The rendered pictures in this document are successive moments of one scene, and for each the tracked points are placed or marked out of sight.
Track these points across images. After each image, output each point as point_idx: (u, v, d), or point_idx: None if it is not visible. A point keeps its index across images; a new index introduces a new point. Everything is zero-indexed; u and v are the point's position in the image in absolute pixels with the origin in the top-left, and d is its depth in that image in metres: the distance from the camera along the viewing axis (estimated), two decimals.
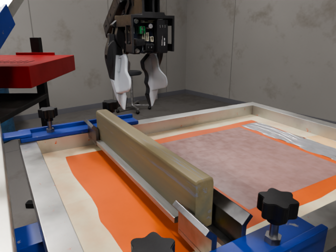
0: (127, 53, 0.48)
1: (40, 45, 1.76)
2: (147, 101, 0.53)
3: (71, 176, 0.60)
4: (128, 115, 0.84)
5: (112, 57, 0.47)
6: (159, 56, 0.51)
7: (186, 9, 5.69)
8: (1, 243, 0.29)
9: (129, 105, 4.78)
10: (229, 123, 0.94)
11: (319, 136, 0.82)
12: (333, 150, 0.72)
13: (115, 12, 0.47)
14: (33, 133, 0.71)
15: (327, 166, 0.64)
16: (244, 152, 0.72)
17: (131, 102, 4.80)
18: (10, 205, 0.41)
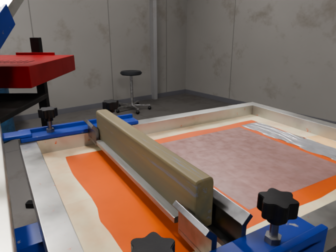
0: None
1: (40, 45, 1.76)
2: None
3: (71, 176, 0.60)
4: (128, 115, 0.84)
5: None
6: None
7: (186, 9, 5.69)
8: (1, 243, 0.29)
9: (129, 105, 4.78)
10: (229, 123, 0.94)
11: (319, 136, 0.82)
12: (333, 150, 0.72)
13: None
14: (33, 133, 0.71)
15: (327, 166, 0.64)
16: (244, 152, 0.72)
17: (131, 102, 4.80)
18: (10, 205, 0.41)
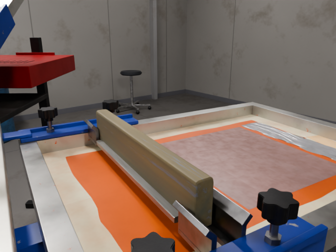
0: None
1: (40, 45, 1.76)
2: None
3: (71, 176, 0.60)
4: (128, 115, 0.84)
5: None
6: None
7: (186, 9, 5.69)
8: (1, 243, 0.29)
9: (129, 105, 4.78)
10: (229, 123, 0.94)
11: (319, 136, 0.82)
12: (333, 150, 0.72)
13: None
14: (33, 133, 0.71)
15: (327, 166, 0.64)
16: (244, 152, 0.72)
17: (131, 102, 4.80)
18: (10, 205, 0.41)
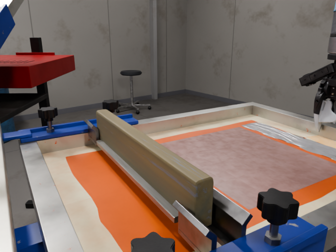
0: None
1: (40, 45, 1.76)
2: None
3: (71, 176, 0.60)
4: (128, 115, 0.84)
5: None
6: None
7: (186, 9, 5.69)
8: (1, 243, 0.29)
9: (129, 105, 4.78)
10: (229, 123, 0.94)
11: (319, 136, 0.82)
12: (333, 150, 0.72)
13: None
14: (33, 133, 0.71)
15: (327, 166, 0.64)
16: (244, 152, 0.72)
17: (131, 102, 4.80)
18: (10, 205, 0.41)
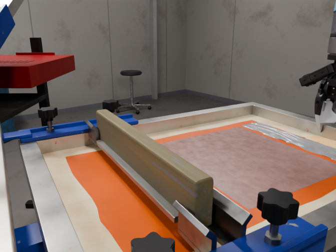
0: None
1: (40, 45, 1.76)
2: None
3: (71, 176, 0.60)
4: (128, 115, 0.84)
5: None
6: None
7: (186, 9, 5.69)
8: (1, 243, 0.29)
9: (129, 105, 4.78)
10: (229, 123, 0.94)
11: (319, 136, 0.82)
12: (333, 150, 0.72)
13: None
14: (33, 133, 0.71)
15: (327, 166, 0.64)
16: (244, 152, 0.72)
17: (131, 102, 4.80)
18: (10, 205, 0.41)
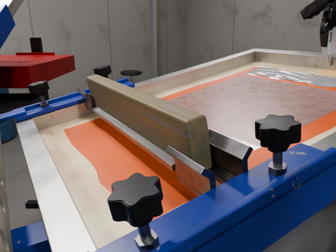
0: None
1: (40, 45, 1.76)
2: None
3: (70, 145, 0.58)
4: (124, 79, 0.81)
5: None
6: None
7: (186, 9, 5.69)
8: None
9: None
10: (231, 73, 0.89)
11: (329, 70, 0.76)
12: None
13: None
14: (28, 110, 0.70)
15: None
16: (248, 97, 0.67)
17: None
18: (2, 177, 0.40)
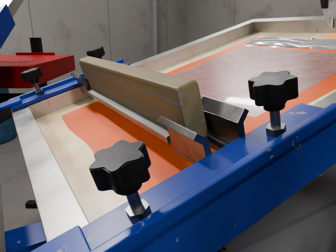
0: None
1: (40, 45, 1.76)
2: None
3: (67, 130, 0.57)
4: (119, 61, 0.78)
5: None
6: None
7: (186, 9, 5.69)
8: None
9: None
10: (229, 46, 0.86)
11: (331, 33, 0.73)
12: None
13: None
14: (23, 99, 0.68)
15: None
16: (247, 67, 0.65)
17: None
18: None
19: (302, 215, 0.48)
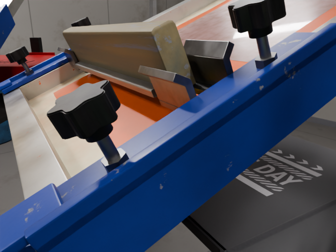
0: None
1: (40, 45, 1.76)
2: None
3: None
4: None
5: None
6: None
7: None
8: None
9: None
10: (222, 1, 0.80)
11: None
12: None
13: None
14: (14, 81, 0.66)
15: None
16: None
17: None
18: None
19: (302, 215, 0.48)
